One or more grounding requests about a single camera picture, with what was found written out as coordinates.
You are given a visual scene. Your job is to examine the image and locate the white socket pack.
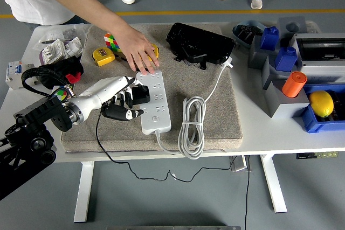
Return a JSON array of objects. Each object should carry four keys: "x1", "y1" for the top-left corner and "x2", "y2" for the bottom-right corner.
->
[{"x1": 39, "y1": 38, "x2": 67, "y2": 65}]

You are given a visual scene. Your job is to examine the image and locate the person's right hand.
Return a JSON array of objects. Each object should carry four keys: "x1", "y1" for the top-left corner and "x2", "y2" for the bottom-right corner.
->
[{"x1": 112, "y1": 24, "x2": 160, "y2": 76}]

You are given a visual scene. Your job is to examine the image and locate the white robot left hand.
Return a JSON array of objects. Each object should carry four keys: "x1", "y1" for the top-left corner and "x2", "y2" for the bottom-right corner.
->
[{"x1": 70, "y1": 75, "x2": 145, "y2": 122}]

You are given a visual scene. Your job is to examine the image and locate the beige round object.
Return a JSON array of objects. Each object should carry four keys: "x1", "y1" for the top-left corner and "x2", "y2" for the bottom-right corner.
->
[{"x1": 305, "y1": 20, "x2": 322, "y2": 34}]

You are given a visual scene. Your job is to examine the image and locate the white table leg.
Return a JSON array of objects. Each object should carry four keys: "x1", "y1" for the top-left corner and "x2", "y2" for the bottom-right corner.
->
[
  {"x1": 260, "y1": 154, "x2": 288, "y2": 214},
  {"x1": 73, "y1": 161, "x2": 95, "y2": 224}
]

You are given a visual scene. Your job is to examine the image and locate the yellow tape measure marked 5m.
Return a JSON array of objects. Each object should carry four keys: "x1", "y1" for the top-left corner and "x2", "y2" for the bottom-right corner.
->
[{"x1": 140, "y1": 43, "x2": 160, "y2": 62}]

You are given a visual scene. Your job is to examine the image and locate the white power strip cord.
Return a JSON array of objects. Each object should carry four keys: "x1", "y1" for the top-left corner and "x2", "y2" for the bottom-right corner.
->
[{"x1": 155, "y1": 55, "x2": 234, "y2": 160}]

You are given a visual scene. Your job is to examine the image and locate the yellow tape measure photo label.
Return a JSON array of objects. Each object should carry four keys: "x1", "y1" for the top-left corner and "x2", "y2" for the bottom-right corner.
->
[{"x1": 92, "y1": 47, "x2": 116, "y2": 67}]

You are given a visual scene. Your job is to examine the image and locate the blue shape block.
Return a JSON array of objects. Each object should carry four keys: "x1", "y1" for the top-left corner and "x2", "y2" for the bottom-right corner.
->
[
  {"x1": 274, "y1": 46, "x2": 298, "y2": 72},
  {"x1": 259, "y1": 26, "x2": 280, "y2": 51}
]

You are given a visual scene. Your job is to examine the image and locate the grey block with socket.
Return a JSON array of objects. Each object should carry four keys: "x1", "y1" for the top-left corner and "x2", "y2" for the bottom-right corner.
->
[
  {"x1": 265, "y1": 79, "x2": 311, "y2": 119},
  {"x1": 247, "y1": 34, "x2": 281, "y2": 69},
  {"x1": 261, "y1": 52, "x2": 299, "y2": 90}
]

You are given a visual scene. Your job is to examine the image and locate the thin black plug cord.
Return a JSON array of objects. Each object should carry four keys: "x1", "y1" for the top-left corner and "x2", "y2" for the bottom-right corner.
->
[{"x1": 95, "y1": 110, "x2": 238, "y2": 183}]

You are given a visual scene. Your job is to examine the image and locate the white circuit breaker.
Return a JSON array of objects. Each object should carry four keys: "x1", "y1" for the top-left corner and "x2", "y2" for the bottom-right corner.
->
[{"x1": 4, "y1": 60, "x2": 36, "y2": 90}]

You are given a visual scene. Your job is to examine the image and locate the large colourful puzzle cube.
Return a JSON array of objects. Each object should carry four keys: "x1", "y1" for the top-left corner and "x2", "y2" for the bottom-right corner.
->
[{"x1": 103, "y1": 32, "x2": 121, "y2": 53}]

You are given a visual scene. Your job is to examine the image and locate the grey-brown mat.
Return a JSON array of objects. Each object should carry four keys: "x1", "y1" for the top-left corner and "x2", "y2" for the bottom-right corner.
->
[{"x1": 60, "y1": 24, "x2": 243, "y2": 153}]

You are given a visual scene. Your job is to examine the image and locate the black hanging cable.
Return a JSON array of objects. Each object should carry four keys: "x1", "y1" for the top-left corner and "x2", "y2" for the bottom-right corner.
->
[{"x1": 244, "y1": 155, "x2": 251, "y2": 230}]

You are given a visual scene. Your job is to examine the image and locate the blue plastic bin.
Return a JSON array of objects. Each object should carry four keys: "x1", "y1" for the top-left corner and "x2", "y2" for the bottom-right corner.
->
[{"x1": 292, "y1": 83, "x2": 345, "y2": 134}]

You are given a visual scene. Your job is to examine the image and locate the black table control panel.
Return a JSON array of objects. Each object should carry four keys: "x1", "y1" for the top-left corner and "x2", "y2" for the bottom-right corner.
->
[{"x1": 296, "y1": 151, "x2": 339, "y2": 160}]

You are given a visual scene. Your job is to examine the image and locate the yellow lemon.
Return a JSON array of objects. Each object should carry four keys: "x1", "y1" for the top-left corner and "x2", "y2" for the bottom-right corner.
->
[{"x1": 308, "y1": 90, "x2": 335, "y2": 119}]

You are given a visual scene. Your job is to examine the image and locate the blue bowl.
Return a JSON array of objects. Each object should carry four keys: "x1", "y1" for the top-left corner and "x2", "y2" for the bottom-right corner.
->
[{"x1": 232, "y1": 19, "x2": 267, "y2": 49}]

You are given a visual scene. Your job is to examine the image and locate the orange cylinder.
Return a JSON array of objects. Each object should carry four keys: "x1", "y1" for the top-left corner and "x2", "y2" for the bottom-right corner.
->
[{"x1": 281, "y1": 71, "x2": 308, "y2": 98}]

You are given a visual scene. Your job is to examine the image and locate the small colourful puzzle cube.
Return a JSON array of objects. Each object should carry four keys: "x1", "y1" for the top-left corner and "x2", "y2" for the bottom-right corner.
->
[{"x1": 55, "y1": 87, "x2": 72, "y2": 101}]

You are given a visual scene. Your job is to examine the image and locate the red clip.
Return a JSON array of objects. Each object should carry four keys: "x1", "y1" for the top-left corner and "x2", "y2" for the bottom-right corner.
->
[{"x1": 66, "y1": 72, "x2": 82, "y2": 84}]

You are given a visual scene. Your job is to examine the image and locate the clear plastic parts bag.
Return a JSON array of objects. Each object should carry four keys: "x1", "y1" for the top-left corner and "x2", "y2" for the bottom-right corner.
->
[{"x1": 32, "y1": 23, "x2": 89, "y2": 53}]

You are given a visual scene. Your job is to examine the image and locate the white power strip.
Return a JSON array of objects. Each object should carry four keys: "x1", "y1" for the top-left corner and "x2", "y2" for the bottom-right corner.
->
[{"x1": 136, "y1": 70, "x2": 173, "y2": 135}]

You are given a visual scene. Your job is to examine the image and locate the grey electrical box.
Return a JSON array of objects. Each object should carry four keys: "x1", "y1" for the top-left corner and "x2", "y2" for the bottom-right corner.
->
[{"x1": 292, "y1": 32, "x2": 345, "y2": 85}]

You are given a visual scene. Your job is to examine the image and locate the white socket module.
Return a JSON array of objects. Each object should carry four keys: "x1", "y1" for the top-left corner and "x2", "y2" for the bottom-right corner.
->
[{"x1": 62, "y1": 36, "x2": 83, "y2": 59}]

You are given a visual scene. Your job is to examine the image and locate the black binder clips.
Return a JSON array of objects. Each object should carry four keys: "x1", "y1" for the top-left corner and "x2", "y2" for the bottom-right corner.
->
[{"x1": 237, "y1": 24, "x2": 264, "y2": 44}]

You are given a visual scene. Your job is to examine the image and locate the metal bracket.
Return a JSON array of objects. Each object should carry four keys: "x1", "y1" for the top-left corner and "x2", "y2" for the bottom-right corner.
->
[{"x1": 229, "y1": 155, "x2": 248, "y2": 172}]

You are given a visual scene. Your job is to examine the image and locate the black cloth pouch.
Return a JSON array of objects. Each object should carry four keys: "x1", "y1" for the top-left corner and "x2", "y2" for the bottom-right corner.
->
[{"x1": 37, "y1": 55, "x2": 84, "y2": 90}]

